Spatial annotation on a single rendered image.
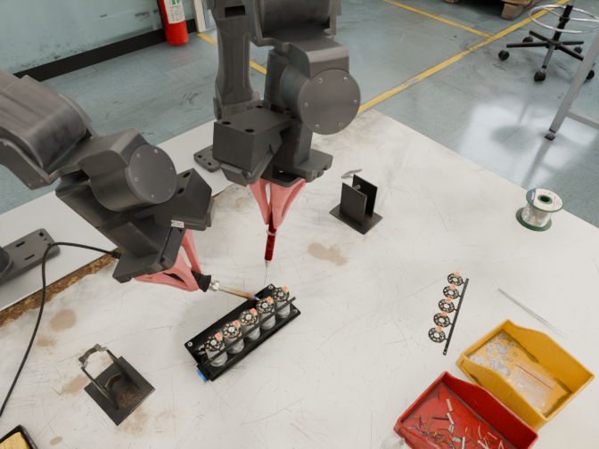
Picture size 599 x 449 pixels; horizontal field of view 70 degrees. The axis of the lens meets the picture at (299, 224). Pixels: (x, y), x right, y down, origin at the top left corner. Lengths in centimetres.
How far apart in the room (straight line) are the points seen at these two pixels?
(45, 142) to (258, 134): 20
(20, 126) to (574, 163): 235
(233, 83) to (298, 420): 55
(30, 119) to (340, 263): 48
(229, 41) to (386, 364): 54
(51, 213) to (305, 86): 66
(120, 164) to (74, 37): 280
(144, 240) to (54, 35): 274
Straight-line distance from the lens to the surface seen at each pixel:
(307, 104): 37
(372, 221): 79
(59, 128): 47
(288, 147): 45
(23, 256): 85
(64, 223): 89
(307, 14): 44
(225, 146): 40
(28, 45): 315
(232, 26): 71
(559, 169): 243
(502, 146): 246
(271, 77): 45
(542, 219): 87
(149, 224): 50
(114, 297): 74
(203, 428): 61
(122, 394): 65
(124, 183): 42
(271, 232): 54
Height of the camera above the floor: 132
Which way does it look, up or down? 47 degrees down
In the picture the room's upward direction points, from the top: straight up
